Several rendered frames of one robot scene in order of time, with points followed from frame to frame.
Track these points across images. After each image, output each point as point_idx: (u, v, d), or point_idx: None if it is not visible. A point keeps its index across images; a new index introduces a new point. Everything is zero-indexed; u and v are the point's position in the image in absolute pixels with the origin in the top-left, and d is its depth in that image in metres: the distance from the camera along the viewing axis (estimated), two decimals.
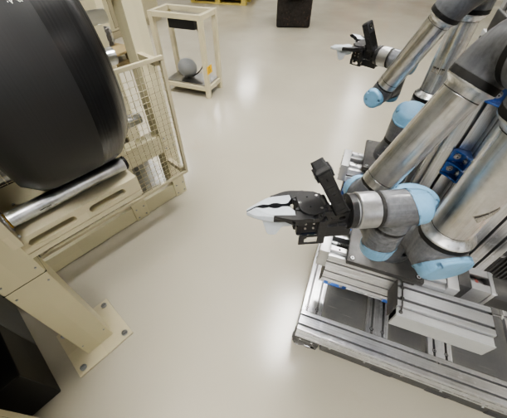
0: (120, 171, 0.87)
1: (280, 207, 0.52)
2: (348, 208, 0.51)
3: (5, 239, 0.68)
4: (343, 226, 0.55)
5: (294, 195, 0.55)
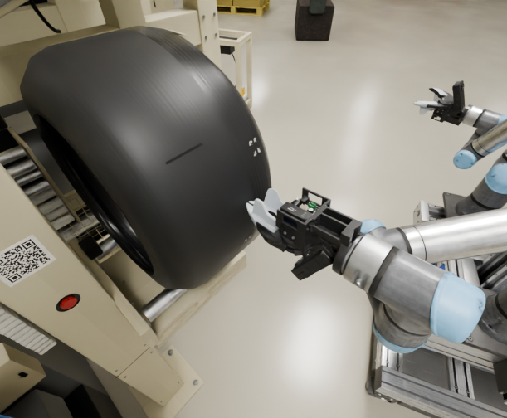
0: None
1: None
2: None
3: (149, 340, 0.68)
4: None
5: (279, 240, 0.47)
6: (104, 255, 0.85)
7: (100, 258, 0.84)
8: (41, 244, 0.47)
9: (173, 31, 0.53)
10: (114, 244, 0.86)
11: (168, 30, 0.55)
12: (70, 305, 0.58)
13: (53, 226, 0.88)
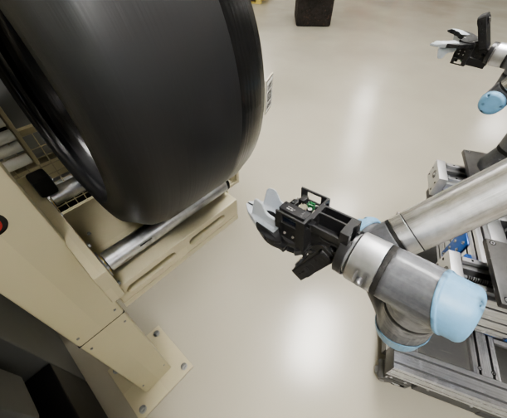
0: (221, 191, 0.71)
1: None
2: None
3: (109, 289, 0.53)
4: None
5: (279, 240, 0.47)
6: None
7: None
8: None
9: (265, 114, 0.49)
10: None
11: (268, 96, 0.47)
12: None
13: (4, 166, 0.73)
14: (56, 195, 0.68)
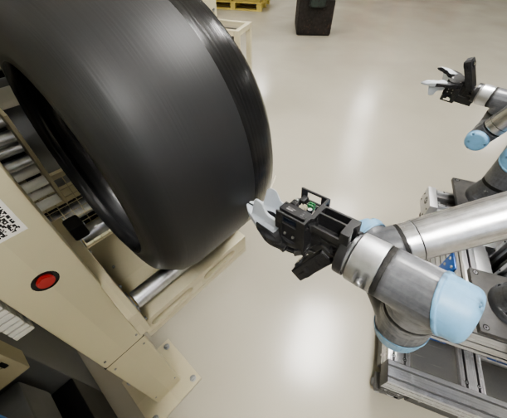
0: None
1: None
2: None
3: (138, 326, 0.62)
4: None
5: (279, 240, 0.47)
6: (92, 236, 0.78)
7: (88, 240, 0.78)
8: (8, 208, 0.41)
9: None
10: (102, 225, 0.80)
11: None
12: (48, 284, 0.52)
13: (37, 206, 0.82)
14: None
